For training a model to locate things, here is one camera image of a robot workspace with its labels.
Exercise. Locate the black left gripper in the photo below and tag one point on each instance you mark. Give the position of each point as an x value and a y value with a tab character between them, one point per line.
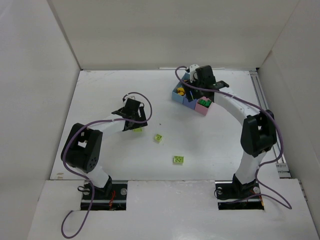
135	124

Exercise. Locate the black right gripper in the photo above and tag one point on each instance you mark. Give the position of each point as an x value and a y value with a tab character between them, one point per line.
194	90

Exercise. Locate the light green curved lego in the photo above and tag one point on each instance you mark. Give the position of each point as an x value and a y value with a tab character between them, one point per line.
137	130

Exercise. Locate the dark green lego brick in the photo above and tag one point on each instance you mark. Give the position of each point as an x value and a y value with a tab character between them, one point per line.
208	103

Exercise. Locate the green lego plate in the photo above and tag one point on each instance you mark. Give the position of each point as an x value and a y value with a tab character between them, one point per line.
202	102

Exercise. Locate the yellow studded lego brick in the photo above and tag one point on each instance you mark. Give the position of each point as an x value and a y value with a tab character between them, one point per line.
180	91

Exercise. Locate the light green small lego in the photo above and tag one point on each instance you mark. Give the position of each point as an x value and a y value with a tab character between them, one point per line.
158	138

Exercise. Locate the light green studded lego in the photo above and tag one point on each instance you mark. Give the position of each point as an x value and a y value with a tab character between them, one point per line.
178	160

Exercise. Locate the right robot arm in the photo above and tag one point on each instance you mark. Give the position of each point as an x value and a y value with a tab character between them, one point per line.
258	134

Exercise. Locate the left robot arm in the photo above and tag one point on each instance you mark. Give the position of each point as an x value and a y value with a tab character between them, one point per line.
81	152

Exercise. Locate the pink container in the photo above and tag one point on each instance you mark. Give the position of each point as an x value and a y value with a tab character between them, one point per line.
201	109

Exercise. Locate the purple blue container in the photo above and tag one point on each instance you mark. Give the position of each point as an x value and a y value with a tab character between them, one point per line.
190	104

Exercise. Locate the light blue container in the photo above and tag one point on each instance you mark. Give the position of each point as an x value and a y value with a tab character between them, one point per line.
175	96

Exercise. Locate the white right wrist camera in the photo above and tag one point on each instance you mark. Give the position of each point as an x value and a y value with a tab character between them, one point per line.
193	73

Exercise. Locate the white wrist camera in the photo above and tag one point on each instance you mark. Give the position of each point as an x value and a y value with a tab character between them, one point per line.
193	73
128	96

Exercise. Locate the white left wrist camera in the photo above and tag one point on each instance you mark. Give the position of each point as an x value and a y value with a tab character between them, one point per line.
128	96

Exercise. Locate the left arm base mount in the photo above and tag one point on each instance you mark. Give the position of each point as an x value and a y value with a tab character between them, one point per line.
113	197

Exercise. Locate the aluminium rail right side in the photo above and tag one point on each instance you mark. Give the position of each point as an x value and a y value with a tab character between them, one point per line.
281	165

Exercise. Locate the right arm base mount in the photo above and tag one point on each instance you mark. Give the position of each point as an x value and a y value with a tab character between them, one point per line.
232	195

